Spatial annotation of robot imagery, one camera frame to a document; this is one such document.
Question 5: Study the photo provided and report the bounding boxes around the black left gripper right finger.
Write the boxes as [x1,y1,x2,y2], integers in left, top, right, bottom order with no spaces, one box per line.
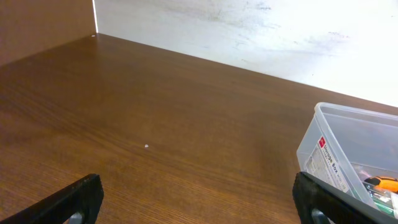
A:
[292,172,386,223]

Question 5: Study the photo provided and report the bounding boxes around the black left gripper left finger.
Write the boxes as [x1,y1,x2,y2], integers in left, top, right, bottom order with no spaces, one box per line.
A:
[1,174,104,224]

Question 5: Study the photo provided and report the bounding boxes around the clear plastic storage container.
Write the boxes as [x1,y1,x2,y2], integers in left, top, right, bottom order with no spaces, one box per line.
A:
[297,103,397,210]

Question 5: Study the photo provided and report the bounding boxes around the orange black needle nose pliers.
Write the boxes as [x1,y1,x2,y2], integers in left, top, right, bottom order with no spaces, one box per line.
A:
[364,176,397,193]

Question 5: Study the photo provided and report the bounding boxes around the clear pack of coloured clips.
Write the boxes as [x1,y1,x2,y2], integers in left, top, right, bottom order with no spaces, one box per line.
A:
[364,183,397,219]

